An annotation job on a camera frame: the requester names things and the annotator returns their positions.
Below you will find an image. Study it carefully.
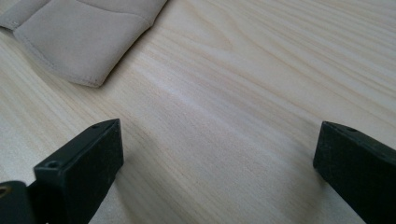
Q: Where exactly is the beige cloth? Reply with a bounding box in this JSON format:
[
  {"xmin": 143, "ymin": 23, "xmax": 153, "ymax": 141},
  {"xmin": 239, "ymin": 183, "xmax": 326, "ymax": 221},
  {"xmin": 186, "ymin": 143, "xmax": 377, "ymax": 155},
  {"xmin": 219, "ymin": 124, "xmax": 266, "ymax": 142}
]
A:
[{"xmin": 0, "ymin": 0, "xmax": 168, "ymax": 89}]

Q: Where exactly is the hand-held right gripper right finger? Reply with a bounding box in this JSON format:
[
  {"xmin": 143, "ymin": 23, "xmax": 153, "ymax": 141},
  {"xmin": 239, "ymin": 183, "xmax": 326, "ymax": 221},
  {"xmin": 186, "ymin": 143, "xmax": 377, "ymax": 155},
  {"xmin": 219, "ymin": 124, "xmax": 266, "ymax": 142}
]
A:
[{"xmin": 312, "ymin": 120, "xmax": 396, "ymax": 224}]

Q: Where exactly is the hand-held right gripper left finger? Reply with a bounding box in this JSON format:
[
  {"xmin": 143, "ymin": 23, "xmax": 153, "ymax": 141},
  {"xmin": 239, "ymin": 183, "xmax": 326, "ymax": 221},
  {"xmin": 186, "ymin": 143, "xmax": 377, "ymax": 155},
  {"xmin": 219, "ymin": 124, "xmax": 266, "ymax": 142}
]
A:
[{"xmin": 33, "ymin": 118, "xmax": 125, "ymax": 224}]

